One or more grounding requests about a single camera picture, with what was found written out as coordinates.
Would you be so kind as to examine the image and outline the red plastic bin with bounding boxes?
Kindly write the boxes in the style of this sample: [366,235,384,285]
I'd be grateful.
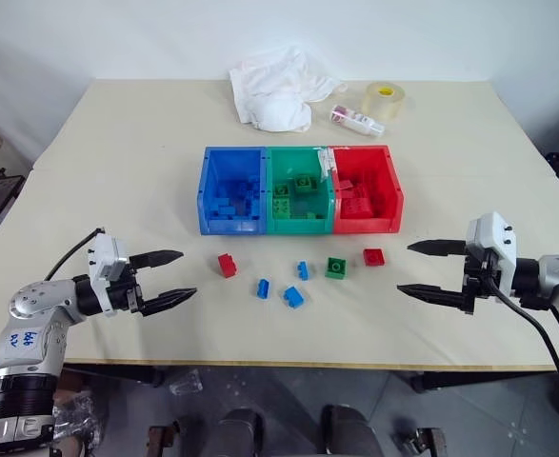
[329,145,406,236]

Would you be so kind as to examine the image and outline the large red building block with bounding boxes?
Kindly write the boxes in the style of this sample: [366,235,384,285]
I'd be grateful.
[338,193,375,221]

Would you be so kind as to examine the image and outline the blue building block pile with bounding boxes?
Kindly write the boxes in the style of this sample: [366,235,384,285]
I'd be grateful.
[208,173,265,222]

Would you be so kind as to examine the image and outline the small clear plastic bag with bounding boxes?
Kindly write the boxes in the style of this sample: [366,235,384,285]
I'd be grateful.
[168,368,203,397]

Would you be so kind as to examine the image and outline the tall red building block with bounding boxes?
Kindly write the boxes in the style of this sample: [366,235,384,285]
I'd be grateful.
[217,252,239,279]

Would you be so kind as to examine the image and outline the crumpled clear plastic wrap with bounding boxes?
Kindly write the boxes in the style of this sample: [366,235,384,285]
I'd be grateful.
[50,387,106,451]

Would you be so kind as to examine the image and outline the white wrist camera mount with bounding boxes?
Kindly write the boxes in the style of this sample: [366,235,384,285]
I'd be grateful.
[87,230,130,319]
[464,211,519,297]

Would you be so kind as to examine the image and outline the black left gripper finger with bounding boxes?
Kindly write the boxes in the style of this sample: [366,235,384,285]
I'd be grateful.
[130,248,185,270]
[141,287,199,318]

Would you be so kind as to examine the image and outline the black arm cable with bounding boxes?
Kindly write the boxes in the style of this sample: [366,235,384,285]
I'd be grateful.
[487,266,559,410]
[43,228,106,283]

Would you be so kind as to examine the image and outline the small clear plastic bottle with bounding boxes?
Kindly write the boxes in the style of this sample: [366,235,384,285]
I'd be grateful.
[329,103,386,138]

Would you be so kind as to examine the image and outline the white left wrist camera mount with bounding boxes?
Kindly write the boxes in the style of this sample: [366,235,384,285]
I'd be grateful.
[87,230,130,319]

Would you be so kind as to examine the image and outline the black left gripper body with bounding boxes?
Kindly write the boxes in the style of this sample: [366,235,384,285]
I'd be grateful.
[108,259,148,317]

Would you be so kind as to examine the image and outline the green plastic bin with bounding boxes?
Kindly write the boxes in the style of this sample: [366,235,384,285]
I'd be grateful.
[262,146,335,236]

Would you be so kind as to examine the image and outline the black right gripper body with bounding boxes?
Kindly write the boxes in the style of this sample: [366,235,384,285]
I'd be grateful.
[460,248,503,316]

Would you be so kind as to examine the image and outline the dark rounded shape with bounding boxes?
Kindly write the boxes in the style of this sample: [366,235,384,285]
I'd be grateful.
[215,407,267,457]
[319,403,381,457]

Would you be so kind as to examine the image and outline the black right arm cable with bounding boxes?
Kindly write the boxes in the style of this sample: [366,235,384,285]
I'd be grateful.
[487,266,559,410]

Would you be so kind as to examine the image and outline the clear tape roll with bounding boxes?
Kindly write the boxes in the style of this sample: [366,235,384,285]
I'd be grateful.
[359,80,408,125]

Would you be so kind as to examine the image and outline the light green building block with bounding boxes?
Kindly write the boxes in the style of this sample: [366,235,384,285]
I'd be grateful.
[271,198,294,221]

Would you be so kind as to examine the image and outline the white crumpled cloth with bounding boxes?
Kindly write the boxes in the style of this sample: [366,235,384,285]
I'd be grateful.
[228,43,349,134]

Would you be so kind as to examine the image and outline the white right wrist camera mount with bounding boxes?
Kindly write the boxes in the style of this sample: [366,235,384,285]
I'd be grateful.
[464,211,519,297]

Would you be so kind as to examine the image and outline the blue plastic bin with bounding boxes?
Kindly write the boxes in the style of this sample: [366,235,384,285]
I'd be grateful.
[196,145,268,237]

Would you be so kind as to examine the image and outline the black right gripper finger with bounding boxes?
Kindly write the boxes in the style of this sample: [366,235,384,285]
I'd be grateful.
[406,238,467,257]
[396,283,468,313]

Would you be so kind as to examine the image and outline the black table frame bar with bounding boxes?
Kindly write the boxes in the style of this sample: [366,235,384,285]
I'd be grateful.
[409,369,559,394]
[62,363,167,387]

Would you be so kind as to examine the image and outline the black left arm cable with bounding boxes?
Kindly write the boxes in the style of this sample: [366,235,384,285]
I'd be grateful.
[43,228,106,283]

